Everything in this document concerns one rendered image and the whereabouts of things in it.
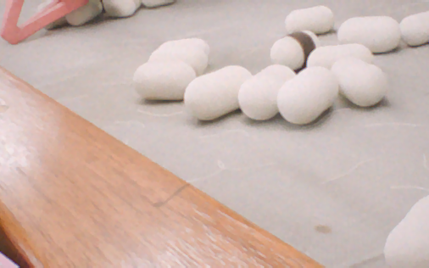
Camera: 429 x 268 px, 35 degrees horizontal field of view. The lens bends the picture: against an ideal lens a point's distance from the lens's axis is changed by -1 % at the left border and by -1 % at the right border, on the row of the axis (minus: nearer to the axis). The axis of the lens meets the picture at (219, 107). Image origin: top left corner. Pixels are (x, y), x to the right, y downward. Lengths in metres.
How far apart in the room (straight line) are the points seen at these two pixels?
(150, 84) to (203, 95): 0.05
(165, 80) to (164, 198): 0.17
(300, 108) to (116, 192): 0.11
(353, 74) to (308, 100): 0.03
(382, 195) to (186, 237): 0.09
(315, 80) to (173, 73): 0.09
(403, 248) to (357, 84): 0.14
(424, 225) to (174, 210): 0.07
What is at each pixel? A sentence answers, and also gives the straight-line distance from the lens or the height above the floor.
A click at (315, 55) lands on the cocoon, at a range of 0.35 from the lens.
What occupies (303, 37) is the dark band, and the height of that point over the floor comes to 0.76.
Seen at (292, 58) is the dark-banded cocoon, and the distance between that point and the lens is 0.38.
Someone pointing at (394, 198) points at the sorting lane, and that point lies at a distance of 0.23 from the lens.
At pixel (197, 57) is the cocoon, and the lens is 0.39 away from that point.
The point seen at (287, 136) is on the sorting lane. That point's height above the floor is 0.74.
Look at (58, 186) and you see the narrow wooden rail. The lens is 0.22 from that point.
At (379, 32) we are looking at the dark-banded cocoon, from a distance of 0.39.
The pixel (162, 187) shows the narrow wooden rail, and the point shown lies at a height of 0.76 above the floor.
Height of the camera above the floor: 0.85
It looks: 18 degrees down
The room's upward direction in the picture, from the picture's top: 9 degrees counter-clockwise
